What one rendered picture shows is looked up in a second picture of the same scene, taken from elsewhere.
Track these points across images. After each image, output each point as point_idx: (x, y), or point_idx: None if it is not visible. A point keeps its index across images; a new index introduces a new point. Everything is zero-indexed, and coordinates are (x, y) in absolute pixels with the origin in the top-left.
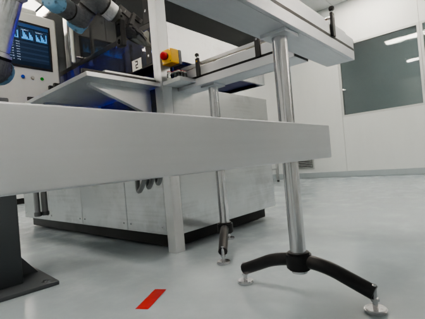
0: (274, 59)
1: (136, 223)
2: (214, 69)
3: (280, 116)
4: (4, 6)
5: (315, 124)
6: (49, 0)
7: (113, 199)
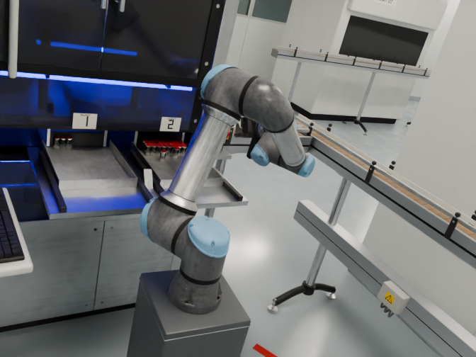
0: (344, 190)
1: (115, 299)
2: (244, 143)
3: (334, 221)
4: (224, 141)
5: (320, 209)
6: (310, 171)
7: (66, 282)
